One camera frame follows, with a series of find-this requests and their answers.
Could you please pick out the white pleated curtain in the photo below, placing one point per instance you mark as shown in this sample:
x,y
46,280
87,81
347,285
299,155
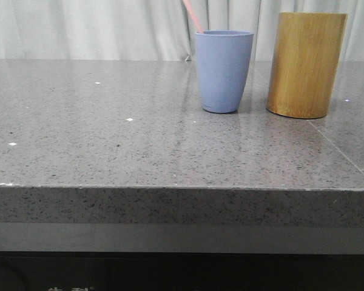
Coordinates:
x,y
152,30

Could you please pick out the pink chopstick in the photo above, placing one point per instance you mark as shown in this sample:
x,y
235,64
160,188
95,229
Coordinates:
x,y
193,15

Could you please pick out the bamboo cylinder holder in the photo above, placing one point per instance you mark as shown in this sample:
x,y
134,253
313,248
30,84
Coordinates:
x,y
304,64

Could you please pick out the blue plastic cup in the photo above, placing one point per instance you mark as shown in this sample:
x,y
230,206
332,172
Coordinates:
x,y
222,60

